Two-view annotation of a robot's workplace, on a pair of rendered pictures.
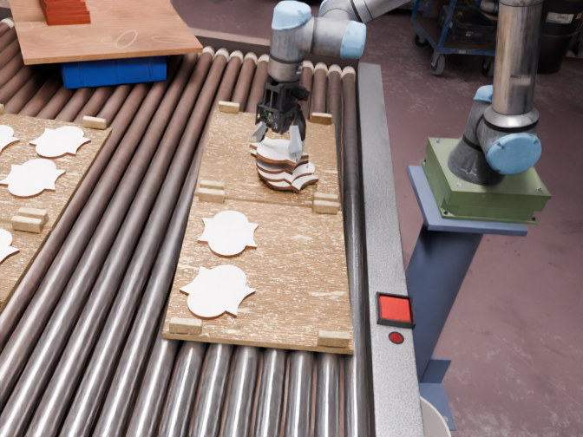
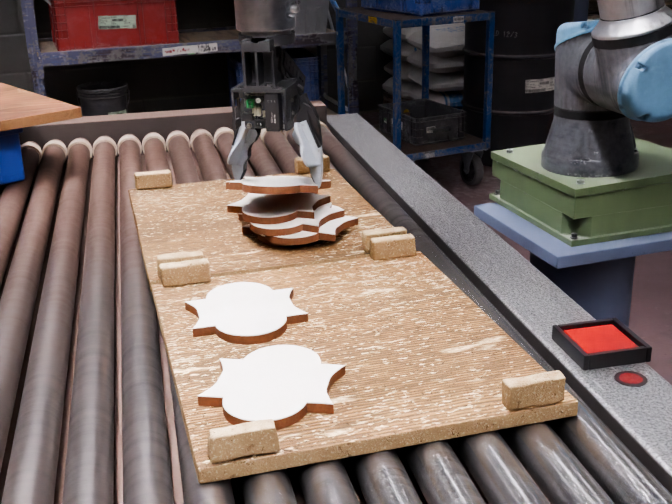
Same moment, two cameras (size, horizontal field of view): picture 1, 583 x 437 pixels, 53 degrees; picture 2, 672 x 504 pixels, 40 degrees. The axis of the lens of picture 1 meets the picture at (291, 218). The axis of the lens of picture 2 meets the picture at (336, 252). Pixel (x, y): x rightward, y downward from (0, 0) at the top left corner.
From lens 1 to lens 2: 0.45 m
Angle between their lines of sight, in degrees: 20
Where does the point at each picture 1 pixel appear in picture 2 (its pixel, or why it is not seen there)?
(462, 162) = (571, 149)
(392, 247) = (531, 278)
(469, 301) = not seen: hidden behind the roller
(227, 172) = (195, 247)
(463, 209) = (600, 221)
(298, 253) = (386, 310)
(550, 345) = not seen: outside the picture
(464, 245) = (614, 296)
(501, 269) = not seen: hidden behind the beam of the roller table
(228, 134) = (170, 209)
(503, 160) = (652, 93)
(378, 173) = (442, 209)
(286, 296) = (405, 365)
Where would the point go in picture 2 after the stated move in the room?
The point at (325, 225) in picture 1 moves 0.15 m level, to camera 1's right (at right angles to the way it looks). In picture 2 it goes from (406, 269) to (520, 259)
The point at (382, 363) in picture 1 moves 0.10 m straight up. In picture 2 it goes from (636, 416) to (647, 319)
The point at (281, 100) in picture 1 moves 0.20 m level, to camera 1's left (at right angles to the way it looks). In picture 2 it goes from (273, 68) to (108, 77)
